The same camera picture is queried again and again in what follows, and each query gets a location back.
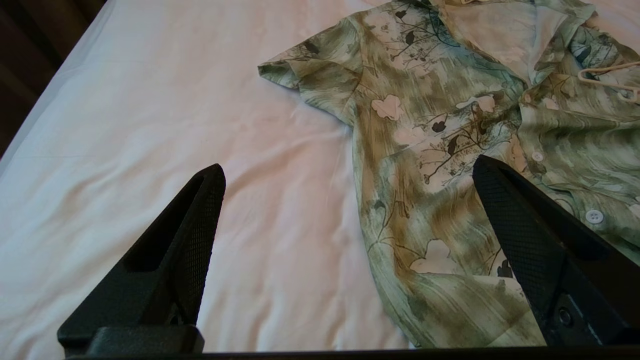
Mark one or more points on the white sheeted bed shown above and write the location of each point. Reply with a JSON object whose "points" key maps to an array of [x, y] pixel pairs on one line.
{"points": [[200, 100]]}

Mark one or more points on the green floral short-sleeve shirt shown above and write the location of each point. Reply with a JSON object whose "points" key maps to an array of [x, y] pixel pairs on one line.
{"points": [[425, 150]]}

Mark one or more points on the brown curtain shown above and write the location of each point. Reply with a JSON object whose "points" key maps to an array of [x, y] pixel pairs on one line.
{"points": [[30, 50]]}

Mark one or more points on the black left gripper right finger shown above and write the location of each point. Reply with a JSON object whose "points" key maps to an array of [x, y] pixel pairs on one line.
{"points": [[560, 250]]}

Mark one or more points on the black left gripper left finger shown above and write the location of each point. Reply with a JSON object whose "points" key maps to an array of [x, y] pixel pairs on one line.
{"points": [[150, 290]]}

